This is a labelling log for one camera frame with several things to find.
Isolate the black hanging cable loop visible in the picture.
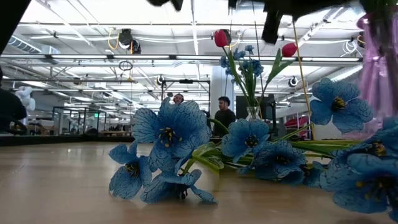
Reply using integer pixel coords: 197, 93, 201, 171
118, 60, 134, 72

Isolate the long ceiling light bar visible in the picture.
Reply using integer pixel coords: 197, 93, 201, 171
105, 55, 289, 61

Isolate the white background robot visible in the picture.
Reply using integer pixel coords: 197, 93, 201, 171
14, 86, 37, 112

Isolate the black metal frame stand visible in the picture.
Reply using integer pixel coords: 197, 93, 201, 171
160, 79, 211, 110

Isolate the black framed workcell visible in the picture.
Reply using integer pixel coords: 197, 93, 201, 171
52, 106, 108, 136

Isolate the bouquet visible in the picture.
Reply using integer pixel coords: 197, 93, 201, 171
219, 44, 266, 108

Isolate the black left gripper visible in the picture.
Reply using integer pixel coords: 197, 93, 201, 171
146, 0, 352, 44

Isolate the purple ribbed glass vase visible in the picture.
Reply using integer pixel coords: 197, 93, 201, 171
341, 9, 398, 141

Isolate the clear ribbed glass vase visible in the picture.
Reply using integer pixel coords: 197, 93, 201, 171
245, 106, 262, 123

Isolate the white square column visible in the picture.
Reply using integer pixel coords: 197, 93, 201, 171
210, 65, 234, 103

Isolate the black monitor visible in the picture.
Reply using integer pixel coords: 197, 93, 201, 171
235, 95, 276, 121

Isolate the black table edge rail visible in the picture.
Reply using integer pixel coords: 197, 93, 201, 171
0, 135, 135, 147

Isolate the red tulip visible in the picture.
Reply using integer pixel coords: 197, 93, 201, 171
259, 42, 299, 106
213, 29, 251, 108

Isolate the red rack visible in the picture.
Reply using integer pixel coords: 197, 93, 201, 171
284, 115, 312, 139

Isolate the yellow hanging cable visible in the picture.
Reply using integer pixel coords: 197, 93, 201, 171
291, 18, 316, 140

